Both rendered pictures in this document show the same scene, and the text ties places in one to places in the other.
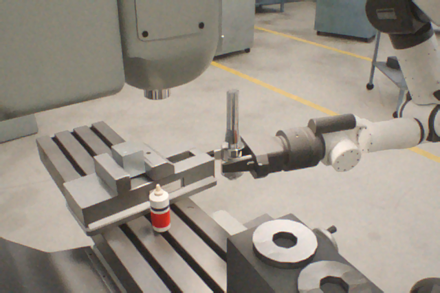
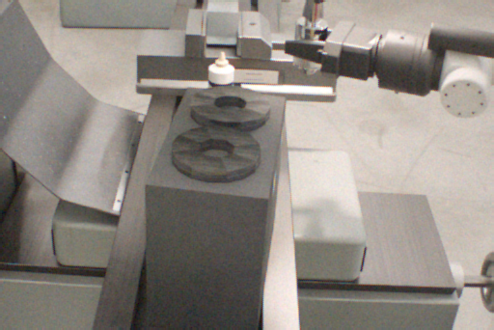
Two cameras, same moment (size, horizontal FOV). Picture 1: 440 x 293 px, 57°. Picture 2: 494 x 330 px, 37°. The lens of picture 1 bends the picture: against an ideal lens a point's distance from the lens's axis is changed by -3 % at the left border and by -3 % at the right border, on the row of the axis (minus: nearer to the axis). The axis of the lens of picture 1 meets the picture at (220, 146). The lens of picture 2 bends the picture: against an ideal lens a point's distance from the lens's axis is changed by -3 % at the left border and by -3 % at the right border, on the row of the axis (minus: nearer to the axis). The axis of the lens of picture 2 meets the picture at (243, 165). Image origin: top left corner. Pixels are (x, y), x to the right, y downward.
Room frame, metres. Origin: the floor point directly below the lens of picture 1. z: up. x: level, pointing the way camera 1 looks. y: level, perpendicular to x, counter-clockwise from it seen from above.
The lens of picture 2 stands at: (-0.16, -0.53, 1.54)
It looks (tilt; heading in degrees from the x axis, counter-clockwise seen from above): 32 degrees down; 34
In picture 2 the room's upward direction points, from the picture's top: 4 degrees clockwise
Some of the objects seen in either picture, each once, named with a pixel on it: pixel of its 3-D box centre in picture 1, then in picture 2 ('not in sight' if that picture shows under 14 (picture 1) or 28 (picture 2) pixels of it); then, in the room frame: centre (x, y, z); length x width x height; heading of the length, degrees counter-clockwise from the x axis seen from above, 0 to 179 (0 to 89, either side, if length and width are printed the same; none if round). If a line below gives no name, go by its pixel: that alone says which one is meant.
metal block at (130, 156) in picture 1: (128, 159); (222, 21); (0.83, 0.21, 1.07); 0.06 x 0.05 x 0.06; 37
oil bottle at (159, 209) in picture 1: (159, 206); (220, 83); (0.72, 0.13, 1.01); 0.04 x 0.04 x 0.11
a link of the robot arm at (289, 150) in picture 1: (273, 153); (371, 56); (0.75, -0.11, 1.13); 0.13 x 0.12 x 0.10; 17
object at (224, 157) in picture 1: (232, 160); (310, 46); (0.73, -0.02, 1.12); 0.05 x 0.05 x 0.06
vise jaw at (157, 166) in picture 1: (150, 159); (253, 34); (0.86, 0.17, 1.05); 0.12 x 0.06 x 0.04; 37
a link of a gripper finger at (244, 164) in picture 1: (237, 166); (305, 51); (0.70, -0.03, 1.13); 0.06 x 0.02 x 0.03; 107
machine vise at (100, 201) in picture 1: (141, 175); (237, 51); (0.85, 0.19, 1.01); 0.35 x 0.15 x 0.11; 127
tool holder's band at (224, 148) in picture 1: (232, 146); (312, 25); (0.73, -0.02, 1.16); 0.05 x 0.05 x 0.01
